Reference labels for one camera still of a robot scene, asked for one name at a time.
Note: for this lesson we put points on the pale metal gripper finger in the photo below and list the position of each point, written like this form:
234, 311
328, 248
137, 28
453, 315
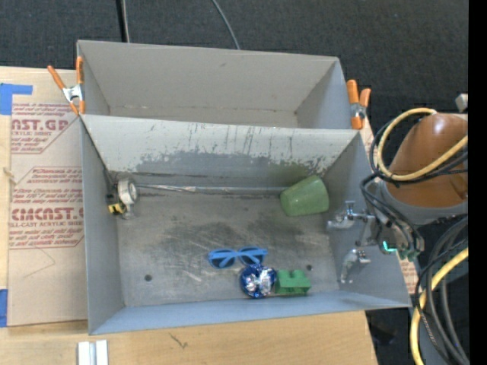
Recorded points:
349, 262
348, 214

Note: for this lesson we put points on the green cup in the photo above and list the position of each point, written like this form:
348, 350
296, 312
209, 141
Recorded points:
304, 196

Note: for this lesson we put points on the green toy block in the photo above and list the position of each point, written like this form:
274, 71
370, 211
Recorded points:
292, 283

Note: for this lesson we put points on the blue and silver foil packet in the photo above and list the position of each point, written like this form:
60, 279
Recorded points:
256, 280

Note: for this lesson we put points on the blue sunglasses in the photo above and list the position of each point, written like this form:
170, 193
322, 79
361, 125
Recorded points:
224, 258

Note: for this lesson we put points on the grey metal bin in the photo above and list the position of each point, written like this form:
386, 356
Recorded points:
182, 234

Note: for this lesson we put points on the white tape roll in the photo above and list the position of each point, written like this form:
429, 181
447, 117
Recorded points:
127, 190

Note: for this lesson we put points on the small yellow and black object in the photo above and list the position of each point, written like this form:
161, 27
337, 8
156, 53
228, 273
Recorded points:
115, 208

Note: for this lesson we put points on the brown cardboard board red print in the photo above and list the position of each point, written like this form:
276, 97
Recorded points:
45, 264

